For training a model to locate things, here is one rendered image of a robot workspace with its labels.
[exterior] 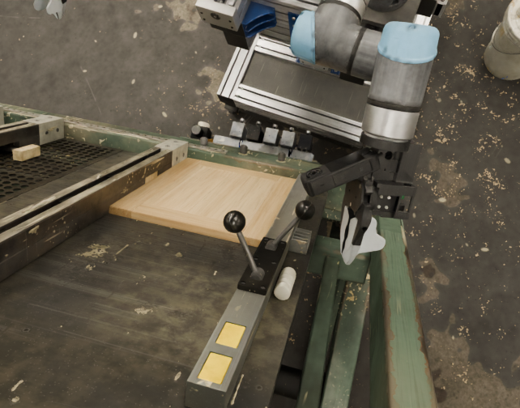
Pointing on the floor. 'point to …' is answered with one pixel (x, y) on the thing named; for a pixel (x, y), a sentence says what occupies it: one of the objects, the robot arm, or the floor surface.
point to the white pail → (512, 43)
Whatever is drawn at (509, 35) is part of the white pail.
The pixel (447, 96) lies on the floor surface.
